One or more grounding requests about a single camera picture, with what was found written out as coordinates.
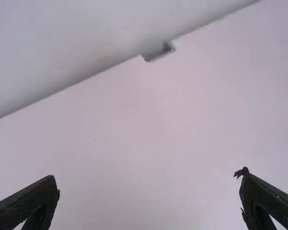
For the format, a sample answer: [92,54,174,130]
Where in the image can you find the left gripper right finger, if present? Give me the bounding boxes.
[233,166,288,230]

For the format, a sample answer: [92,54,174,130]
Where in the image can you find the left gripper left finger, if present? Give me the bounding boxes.
[0,174,61,230]

